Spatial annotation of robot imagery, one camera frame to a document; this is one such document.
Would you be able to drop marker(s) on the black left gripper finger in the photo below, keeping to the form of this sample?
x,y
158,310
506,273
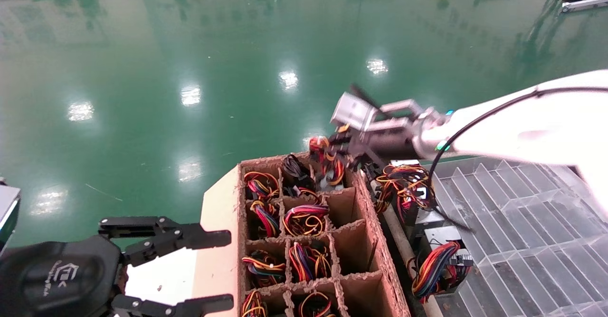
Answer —
x,y
204,238
209,305

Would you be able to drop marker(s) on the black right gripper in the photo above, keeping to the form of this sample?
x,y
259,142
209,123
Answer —
x,y
389,136

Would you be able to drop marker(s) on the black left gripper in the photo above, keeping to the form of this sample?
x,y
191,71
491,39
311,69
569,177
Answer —
x,y
52,279

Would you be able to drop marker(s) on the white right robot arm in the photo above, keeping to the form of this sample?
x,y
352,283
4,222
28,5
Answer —
x,y
522,127

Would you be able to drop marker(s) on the brown cardboard divider box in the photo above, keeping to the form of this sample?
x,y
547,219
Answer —
x,y
218,255

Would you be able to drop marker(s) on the white pipe beside box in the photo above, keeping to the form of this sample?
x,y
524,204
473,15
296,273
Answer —
x,y
399,236

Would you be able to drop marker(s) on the clear acrylic divider tray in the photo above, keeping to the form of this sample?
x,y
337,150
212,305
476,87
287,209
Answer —
x,y
522,245

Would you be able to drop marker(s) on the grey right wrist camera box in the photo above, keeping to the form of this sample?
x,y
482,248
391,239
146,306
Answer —
x,y
352,111

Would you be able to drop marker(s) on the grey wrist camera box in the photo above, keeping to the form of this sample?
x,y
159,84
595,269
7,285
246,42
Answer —
x,y
7,212
352,111

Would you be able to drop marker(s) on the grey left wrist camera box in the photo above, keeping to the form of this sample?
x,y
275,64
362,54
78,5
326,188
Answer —
x,y
7,212

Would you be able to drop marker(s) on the white metal floor frame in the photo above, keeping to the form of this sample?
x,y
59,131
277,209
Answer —
x,y
586,3

